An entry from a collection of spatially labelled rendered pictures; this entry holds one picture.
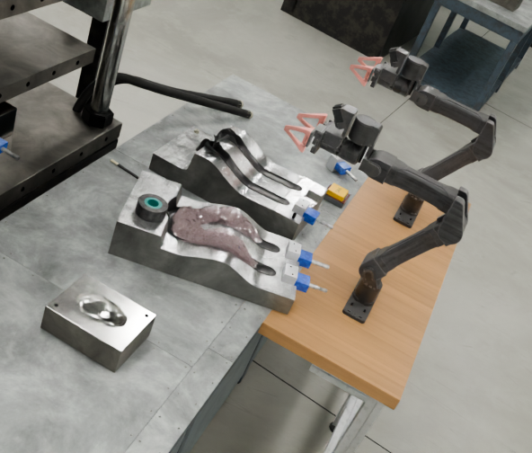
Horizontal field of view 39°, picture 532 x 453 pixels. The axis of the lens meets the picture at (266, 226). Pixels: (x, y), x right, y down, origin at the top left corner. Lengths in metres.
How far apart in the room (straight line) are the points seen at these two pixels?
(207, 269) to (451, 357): 1.83
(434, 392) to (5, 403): 2.11
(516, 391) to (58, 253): 2.31
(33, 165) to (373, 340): 1.08
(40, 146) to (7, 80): 0.30
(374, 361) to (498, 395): 1.57
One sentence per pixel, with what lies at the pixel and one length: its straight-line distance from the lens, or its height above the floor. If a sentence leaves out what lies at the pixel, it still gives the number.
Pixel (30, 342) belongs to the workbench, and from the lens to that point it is 1.73.
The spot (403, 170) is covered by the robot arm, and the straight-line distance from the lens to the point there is 1.95.
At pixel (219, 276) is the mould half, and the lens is 1.95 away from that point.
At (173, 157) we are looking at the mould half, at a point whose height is 0.86.
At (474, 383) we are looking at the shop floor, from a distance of 3.49.
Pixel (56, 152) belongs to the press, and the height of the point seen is 0.79.
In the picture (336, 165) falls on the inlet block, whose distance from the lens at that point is 2.69.
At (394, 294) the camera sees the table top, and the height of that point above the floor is 0.80.
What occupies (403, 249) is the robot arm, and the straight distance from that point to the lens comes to 2.04.
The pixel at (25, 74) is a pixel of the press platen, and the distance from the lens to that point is 2.18.
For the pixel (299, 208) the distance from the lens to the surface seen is 2.22.
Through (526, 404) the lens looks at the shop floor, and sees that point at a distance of 3.59.
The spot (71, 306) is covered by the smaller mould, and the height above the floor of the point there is 0.87.
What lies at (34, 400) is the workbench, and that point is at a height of 0.80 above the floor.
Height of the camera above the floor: 2.07
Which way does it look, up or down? 34 degrees down
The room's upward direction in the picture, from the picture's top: 23 degrees clockwise
